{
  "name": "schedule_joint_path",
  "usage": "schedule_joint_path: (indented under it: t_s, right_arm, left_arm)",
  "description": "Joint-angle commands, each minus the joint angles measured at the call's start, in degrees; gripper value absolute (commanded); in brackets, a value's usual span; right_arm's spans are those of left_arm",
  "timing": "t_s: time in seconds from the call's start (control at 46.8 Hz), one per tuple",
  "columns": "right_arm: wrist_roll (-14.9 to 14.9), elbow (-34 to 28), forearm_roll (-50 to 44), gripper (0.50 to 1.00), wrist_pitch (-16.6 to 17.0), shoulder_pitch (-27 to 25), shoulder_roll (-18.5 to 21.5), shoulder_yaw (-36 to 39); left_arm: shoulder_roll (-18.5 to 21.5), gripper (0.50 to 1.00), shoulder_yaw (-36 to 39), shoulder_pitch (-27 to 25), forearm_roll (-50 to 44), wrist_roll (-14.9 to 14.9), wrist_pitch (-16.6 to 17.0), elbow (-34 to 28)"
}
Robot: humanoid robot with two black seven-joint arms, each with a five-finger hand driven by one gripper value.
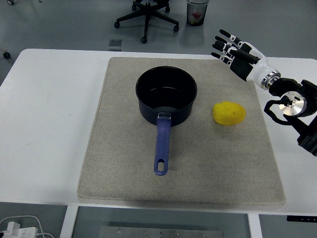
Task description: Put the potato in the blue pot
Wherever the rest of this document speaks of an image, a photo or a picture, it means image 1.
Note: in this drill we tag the black caster wheel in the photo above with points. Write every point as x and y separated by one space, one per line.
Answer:
7 55

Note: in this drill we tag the grey metal plate with screws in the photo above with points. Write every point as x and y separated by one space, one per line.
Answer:
161 233

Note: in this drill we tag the black table control panel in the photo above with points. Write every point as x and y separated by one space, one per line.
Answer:
302 218

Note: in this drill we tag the black mesh waste bin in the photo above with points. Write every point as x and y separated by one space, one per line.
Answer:
196 13

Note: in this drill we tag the white power strip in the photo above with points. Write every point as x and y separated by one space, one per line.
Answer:
17 230

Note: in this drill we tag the metal floor socket plate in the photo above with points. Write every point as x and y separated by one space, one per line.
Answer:
115 44

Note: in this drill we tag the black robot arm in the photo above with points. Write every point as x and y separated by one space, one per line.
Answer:
294 104

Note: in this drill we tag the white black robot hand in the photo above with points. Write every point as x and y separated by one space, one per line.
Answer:
257 68

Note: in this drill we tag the white table leg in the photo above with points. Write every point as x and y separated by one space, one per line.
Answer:
255 226
68 223

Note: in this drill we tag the black office chair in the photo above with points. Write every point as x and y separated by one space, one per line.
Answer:
148 15

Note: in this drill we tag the beige table mat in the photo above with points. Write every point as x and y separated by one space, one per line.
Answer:
198 161

